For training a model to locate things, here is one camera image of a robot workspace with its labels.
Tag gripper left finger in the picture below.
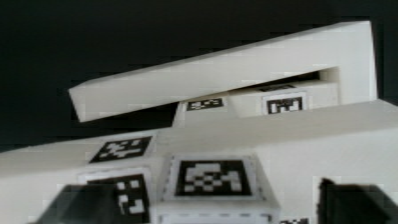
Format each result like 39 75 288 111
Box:
34 184 117 224

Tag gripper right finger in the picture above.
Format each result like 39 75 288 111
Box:
316 178 398 224

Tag white chair back frame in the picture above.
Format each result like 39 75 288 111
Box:
0 100 398 224

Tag small white tagged cube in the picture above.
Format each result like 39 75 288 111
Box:
153 154 281 224

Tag white chair leg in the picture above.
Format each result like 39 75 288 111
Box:
229 81 339 117

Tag white leg with peg front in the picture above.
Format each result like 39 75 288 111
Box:
172 96 236 127

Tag white right border block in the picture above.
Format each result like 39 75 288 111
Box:
69 21 378 122

